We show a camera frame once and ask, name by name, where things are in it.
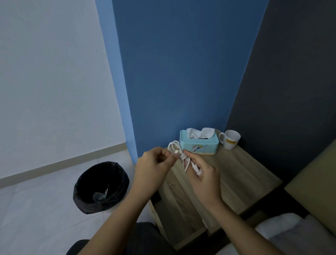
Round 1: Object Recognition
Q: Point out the person's left hand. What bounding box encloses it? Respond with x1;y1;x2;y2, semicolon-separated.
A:
133;147;182;198

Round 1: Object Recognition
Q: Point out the wooden bedside table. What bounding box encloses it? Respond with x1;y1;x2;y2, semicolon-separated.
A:
147;129;283;251

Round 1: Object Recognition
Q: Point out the person's right hand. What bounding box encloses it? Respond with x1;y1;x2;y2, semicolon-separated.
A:
183;150;224;211

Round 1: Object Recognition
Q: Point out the beige bed headboard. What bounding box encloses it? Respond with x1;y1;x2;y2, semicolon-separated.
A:
284;139;336;236

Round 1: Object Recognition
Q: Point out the person's right forearm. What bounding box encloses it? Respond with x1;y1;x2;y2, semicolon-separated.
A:
209;201;286;255

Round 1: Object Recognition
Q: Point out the white charging cable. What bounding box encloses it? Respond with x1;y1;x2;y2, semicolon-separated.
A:
167;140;202;176

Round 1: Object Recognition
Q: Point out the white mug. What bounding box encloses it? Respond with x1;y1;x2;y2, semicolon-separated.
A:
218;130;241;150

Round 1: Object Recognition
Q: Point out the black lined trash bin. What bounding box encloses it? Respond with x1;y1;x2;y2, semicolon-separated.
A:
73;161;130;215

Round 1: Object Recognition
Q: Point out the light blue tissue box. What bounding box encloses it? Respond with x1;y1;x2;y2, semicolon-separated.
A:
180;130;219;156

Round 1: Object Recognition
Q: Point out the person's left forearm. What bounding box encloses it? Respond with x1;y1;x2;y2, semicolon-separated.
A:
77;188;155;255

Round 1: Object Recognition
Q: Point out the crumpled wrapper trash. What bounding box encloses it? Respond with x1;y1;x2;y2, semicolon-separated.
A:
93;188;109;202

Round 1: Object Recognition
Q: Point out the white tissue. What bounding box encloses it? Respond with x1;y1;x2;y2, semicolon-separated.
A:
186;127;216;140

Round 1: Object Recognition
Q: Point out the white bed sheet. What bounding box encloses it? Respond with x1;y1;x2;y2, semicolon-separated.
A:
215;213;336;255

